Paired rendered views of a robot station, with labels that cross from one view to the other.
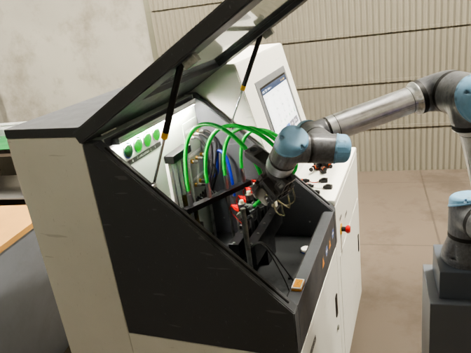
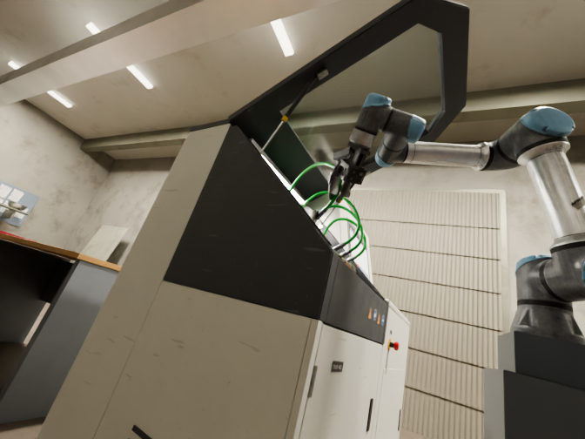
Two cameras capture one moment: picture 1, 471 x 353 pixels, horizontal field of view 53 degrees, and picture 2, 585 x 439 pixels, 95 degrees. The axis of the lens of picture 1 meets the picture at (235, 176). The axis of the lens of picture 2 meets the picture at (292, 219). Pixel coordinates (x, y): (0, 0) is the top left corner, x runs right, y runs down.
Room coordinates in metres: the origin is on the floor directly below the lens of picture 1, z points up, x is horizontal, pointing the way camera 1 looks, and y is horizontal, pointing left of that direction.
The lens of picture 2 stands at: (0.46, -0.12, 0.76)
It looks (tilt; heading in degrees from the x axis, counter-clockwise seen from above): 21 degrees up; 12
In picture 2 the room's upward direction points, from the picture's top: 16 degrees clockwise
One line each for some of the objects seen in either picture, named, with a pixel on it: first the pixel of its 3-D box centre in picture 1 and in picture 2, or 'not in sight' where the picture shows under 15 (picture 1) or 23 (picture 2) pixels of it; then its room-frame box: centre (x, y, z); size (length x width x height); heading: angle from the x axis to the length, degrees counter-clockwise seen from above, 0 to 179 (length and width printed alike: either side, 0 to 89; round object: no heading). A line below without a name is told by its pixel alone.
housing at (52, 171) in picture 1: (184, 239); (250, 316); (2.01, 0.28, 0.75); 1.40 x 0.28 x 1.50; 157
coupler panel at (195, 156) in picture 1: (198, 157); not in sight; (1.83, 0.14, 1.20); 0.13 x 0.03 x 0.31; 157
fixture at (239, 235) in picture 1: (258, 240); not in sight; (1.62, -0.06, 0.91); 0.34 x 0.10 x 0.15; 157
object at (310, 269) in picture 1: (313, 270); (359, 309); (1.41, -0.23, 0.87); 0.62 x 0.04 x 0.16; 157
